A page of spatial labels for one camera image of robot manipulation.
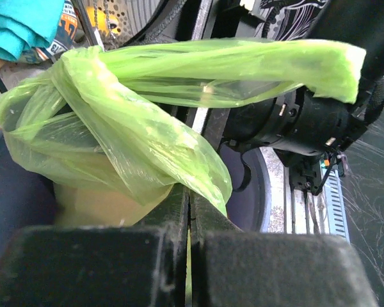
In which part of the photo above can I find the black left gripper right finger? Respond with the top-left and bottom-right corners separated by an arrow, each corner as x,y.
189,193 -> 377,306

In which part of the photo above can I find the yellow duck plush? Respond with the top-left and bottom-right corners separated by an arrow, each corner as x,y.
86,6 -> 121,35

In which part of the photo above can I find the teal cloth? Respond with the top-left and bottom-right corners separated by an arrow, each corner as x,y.
0,0 -> 65,61

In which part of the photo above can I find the green trash bag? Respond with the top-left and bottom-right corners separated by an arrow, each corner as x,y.
0,38 -> 366,226

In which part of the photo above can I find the blue trash bin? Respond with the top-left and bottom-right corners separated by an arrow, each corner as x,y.
0,133 -> 271,257

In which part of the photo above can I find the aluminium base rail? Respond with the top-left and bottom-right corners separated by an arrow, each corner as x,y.
283,155 -> 350,242

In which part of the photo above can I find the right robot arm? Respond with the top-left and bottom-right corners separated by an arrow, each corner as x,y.
127,1 -> 384,194

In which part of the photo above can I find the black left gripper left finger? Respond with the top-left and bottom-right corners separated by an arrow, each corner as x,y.
0,185 -> 189,306

